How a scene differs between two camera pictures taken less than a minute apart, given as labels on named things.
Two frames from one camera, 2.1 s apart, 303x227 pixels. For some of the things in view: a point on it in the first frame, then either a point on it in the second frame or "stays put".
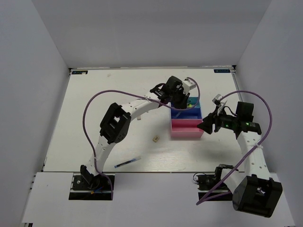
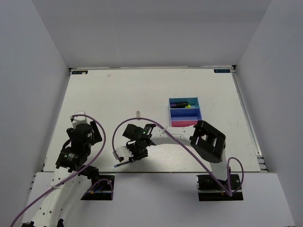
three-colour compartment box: x=184 y=122 stays put
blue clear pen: x=128 y=161 stays put
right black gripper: x=207 y=125 → x=137 y=157
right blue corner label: x=221 y=71 stays put
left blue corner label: x=80 y=72 stays put
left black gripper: x=183 y=104 → x=96 y=136
